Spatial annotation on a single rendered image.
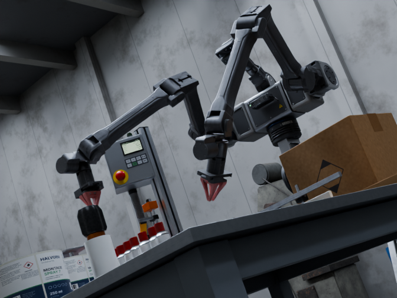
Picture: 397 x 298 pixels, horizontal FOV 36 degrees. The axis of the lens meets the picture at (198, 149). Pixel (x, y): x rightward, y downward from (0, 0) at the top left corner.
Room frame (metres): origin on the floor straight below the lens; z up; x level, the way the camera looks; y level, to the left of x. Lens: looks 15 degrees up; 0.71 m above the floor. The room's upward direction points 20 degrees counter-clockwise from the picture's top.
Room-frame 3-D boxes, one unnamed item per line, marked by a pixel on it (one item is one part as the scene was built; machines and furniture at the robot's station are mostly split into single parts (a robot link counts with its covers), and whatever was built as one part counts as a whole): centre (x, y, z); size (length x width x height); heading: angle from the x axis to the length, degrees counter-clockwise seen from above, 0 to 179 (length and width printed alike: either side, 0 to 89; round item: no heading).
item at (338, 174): (2.06, 0.04, 0.96); 1.07 x 0.01 x 0.01; 45
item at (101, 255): (1.98, 0.41, 1.03); 0.09 x 0.09 x 0.30
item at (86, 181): (2.12, 0.42, 1.30); 0.10 x 0.07 x 0.07; 47
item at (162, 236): (2.20, 0.23, 0.98); 0.05 x 0.05 x 0.20
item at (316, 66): (2.32, -0.51, 1.45); 0.09 x 0.08 x 0.12; 55
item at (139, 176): (2.37, 0.28, 1.38); 0.17 x 0.10 x 0.19; 100
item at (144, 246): (2.27, 0.30, 0.98); 0.05 x 0.05 x 0.20
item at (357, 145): (1.94, -0.43, 0.99); 0.30 x 0.24 x 0.27; 44
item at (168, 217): (2.37, 0.19, 1.17); 0.04 x 0.04 x 0.67; 45
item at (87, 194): (2.13, 0.43, 1.23); 0.07 x 0.07 x 0.09; 47
